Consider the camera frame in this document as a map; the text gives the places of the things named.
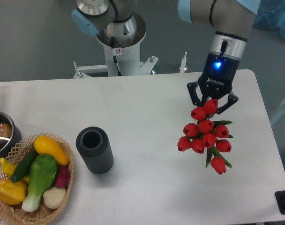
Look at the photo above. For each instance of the red tulip bouquet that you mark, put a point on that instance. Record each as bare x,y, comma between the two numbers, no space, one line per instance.
207,136

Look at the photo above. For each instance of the purple radish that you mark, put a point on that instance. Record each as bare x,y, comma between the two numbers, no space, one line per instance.
63,177

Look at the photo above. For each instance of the yellow banana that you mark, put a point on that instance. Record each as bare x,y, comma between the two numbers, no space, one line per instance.
10,170

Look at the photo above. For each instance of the green bok choy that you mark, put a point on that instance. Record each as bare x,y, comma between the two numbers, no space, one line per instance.
42,174

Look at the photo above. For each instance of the blue plastic bag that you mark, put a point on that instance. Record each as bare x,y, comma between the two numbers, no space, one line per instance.
271,16

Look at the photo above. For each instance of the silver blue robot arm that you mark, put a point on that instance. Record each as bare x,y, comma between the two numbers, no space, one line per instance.
233,21

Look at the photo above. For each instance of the yellow squash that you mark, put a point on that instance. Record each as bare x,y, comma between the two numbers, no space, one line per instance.
47,145

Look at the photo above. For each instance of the blue handled saucepan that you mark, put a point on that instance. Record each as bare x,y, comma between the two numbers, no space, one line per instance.
9,134

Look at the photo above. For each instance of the yellow bell pepper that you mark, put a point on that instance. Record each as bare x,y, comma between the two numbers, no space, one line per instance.
12,193

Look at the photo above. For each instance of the dark grey ribbed vase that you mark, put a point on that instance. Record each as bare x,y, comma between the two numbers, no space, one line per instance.
94,147

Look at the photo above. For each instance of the green cucumber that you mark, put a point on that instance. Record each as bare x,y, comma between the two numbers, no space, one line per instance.
23,167

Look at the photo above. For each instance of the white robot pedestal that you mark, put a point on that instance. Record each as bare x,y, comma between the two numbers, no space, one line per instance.
119,30

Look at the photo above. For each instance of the woven wicker basket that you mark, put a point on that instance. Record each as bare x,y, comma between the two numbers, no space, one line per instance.
14,214

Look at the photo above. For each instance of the white garlic bulb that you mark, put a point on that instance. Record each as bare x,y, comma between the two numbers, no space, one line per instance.
54,197

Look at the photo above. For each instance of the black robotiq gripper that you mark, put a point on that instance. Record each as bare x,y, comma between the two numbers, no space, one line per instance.
215,82

